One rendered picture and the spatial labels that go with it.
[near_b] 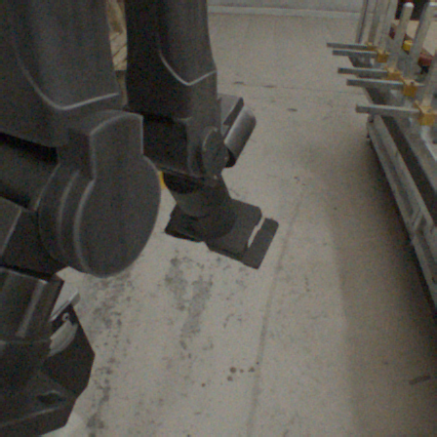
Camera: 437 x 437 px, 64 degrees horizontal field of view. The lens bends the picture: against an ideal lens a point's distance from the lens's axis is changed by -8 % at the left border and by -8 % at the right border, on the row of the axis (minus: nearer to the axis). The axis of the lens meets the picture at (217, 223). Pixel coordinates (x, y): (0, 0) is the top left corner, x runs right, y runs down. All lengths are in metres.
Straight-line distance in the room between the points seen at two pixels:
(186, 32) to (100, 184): 0.14
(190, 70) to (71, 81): 0.11
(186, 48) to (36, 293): 0.19
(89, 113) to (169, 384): 1.38
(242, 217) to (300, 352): 1.20
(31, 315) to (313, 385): 1.40
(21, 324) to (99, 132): 0.11
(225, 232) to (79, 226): 0.27
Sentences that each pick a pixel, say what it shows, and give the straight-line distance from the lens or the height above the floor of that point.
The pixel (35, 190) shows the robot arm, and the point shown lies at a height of 1.26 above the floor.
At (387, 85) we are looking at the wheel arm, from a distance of 1.79.
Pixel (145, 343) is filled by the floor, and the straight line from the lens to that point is 1.62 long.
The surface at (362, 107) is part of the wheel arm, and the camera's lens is 1.52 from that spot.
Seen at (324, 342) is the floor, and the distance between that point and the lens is 1.66.
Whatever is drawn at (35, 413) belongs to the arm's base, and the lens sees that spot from 0.23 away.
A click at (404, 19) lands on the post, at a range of 2.03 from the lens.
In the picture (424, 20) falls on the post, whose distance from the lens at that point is 1.79.
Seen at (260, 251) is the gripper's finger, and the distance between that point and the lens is 0.45.
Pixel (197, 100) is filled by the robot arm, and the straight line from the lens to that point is 0.30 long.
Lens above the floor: 1.38
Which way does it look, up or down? 41 degrees down
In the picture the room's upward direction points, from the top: straight up
